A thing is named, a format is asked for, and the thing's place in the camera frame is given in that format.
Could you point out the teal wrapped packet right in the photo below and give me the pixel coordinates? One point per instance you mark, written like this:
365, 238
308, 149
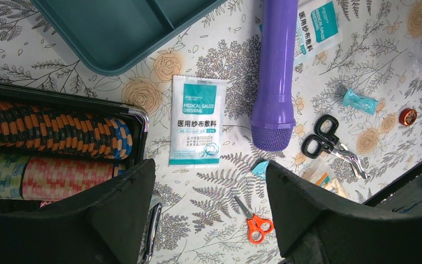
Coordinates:
359, 102

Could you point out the black poker chip case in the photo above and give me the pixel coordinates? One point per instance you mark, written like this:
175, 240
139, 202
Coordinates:
56, 145

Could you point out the adhesive bandage pack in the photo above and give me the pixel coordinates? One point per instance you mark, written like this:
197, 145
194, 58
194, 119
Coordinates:
319, 172

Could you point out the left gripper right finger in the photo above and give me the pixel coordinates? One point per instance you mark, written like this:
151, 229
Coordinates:
314, 225

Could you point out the purple flashlight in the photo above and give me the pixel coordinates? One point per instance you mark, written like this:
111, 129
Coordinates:
273, 119

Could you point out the small red round tin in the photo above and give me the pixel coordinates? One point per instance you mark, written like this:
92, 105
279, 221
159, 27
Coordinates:
408, 116

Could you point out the black handled scissors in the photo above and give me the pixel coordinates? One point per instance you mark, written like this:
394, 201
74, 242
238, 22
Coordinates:
325, 140

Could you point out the gauze dressing packet left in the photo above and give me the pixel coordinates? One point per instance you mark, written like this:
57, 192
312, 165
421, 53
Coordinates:
196, 121

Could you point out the teal divided tray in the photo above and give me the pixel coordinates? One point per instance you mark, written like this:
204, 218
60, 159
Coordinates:
110, 37

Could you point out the teal wrapped packet left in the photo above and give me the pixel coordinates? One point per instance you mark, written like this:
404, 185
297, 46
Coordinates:
260, 169

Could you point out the teal wrapped packet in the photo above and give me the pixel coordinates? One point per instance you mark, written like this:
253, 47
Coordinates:
359, 102
260, 169

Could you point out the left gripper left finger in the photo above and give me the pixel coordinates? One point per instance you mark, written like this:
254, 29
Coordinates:
103, 224

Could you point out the gauze dressing packet right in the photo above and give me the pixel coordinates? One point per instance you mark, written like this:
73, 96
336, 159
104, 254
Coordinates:
297, 32

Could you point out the orange handled scissors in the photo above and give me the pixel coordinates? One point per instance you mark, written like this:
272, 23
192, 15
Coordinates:
258, 227

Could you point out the gauze dressing packet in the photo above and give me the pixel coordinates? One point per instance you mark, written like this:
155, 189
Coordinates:
196, 121
297, 32

